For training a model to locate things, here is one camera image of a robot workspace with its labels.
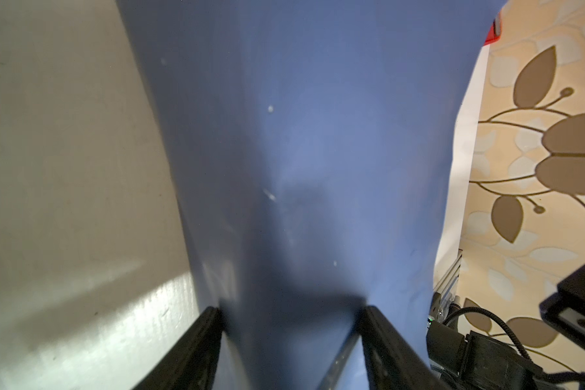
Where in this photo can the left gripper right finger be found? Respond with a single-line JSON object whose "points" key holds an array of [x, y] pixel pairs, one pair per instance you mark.
{"points": [[390, 362]]}

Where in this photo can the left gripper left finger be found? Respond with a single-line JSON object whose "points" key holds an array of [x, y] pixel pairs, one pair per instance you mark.
{"points": [[192, 362]]}

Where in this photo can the light blue wrapping paper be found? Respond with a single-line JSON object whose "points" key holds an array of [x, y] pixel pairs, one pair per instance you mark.
{"points": [[310, 145]]}

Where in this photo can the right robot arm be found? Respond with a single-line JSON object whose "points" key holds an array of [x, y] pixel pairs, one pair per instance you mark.
{"points": [[479, 361]]}

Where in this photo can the red tape dispenser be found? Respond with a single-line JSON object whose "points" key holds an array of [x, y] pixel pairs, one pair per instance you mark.
{"points": [[494, 34]]}

